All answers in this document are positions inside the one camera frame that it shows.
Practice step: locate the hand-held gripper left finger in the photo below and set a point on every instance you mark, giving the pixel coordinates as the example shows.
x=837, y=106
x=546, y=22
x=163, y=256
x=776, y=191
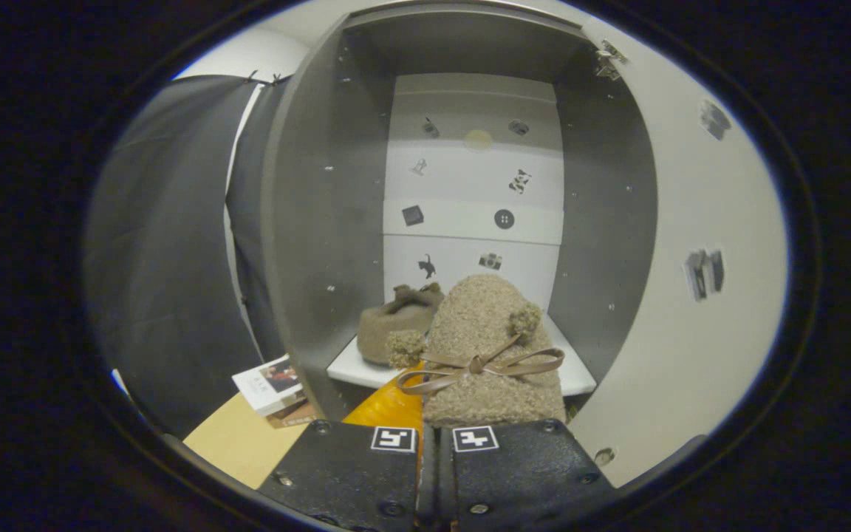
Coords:
x=351, y=473

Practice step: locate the brown fuzzy shoe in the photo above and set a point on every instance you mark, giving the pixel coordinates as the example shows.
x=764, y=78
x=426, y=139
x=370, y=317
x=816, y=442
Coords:
x=484, y=325
x=396, y=325

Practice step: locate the black backdrop cloth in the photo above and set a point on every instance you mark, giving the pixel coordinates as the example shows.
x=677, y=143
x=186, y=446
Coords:
x=167, y=258

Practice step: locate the grey shoe cabinet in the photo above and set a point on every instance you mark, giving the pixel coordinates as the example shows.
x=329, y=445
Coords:
x=322, y=222

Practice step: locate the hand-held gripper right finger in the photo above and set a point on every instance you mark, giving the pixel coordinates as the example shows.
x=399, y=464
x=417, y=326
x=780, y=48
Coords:
x=521, y=473

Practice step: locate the white booklet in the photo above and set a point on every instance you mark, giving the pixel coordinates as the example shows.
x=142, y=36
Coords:
x=263, y=384

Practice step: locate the brown book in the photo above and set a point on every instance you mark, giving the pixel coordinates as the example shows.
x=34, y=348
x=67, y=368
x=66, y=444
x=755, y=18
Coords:
x=294, y=415

